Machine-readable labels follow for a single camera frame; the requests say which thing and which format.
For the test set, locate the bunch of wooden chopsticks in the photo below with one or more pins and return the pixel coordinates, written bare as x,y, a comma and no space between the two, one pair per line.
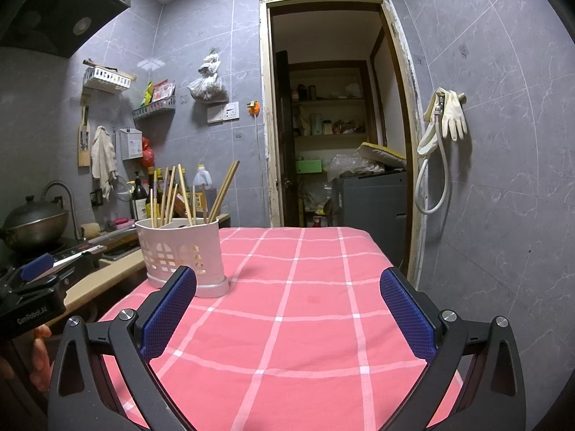
224,190

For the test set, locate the white plastic bag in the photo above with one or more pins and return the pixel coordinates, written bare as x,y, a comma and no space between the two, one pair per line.
211,65

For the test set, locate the crumpled clear plastic sheet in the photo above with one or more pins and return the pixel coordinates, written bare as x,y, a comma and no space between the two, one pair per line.
348,166

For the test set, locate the white wall socket panel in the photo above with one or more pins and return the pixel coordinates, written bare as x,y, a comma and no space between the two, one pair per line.
223,113

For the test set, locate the wooden shelf unit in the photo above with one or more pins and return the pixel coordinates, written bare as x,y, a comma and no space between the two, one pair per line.
332,98

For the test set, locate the green box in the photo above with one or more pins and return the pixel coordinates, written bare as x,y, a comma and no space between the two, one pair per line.
309,166

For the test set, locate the yellow packet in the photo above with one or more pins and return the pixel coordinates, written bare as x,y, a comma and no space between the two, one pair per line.
148,94

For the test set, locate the person's left hand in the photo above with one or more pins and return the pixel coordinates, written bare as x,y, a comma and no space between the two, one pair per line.
40,359

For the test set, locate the dark wooden door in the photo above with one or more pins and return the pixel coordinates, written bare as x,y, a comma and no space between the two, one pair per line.
283,143

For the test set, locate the white towel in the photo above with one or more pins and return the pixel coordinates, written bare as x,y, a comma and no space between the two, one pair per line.
103,157

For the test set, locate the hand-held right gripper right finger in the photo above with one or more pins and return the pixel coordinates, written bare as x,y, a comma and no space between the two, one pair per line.
406,316

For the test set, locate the white wall basket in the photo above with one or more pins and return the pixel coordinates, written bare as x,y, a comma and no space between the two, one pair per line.
107,81

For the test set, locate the pink sponge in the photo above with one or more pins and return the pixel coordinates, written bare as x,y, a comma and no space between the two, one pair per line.
124,223

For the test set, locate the wooden door frame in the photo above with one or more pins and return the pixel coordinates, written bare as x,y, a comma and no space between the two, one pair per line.
264,98

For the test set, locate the clear plastic bag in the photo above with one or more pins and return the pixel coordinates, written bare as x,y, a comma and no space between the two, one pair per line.
207,89

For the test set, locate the red packet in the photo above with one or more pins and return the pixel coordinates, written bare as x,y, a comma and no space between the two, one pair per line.
164,90

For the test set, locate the black wall socket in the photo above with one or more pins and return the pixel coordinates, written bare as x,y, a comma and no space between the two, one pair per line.
95,198

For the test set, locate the clear oil jug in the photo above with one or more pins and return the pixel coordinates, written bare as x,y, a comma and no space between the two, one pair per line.
201,179

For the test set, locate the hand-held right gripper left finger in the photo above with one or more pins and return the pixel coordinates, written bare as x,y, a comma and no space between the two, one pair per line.
168,314

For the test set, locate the pink checked tablecloth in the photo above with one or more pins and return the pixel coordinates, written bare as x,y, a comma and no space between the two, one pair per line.
314,278

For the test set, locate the black range hood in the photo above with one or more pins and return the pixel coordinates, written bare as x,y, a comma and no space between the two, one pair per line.
54,13

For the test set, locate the yellow edged cushion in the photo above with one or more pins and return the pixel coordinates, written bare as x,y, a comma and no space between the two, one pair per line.
382,153

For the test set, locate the red plastic bag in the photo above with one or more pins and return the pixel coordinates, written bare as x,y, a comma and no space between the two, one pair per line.
148,155

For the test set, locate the orange plug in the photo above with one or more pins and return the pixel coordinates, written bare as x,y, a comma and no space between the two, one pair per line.
253,108

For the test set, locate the white wall box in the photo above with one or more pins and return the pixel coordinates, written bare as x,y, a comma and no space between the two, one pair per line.
130,144

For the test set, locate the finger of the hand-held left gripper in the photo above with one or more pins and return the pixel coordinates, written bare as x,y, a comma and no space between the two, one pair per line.
74,267
38,265

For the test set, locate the dark sauce bottle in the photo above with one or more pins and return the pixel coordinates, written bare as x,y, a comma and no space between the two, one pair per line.
156,175
139,200

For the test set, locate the dark metal wok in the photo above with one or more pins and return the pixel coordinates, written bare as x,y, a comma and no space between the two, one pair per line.
36,229

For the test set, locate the grey cabinet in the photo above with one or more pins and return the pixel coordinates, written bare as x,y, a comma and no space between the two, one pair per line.
373,211

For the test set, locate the white plastic chopstick holder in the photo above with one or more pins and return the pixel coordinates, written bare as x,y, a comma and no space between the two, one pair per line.
179,238

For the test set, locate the grey wall rack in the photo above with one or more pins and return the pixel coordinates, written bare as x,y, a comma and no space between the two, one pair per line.
155,110

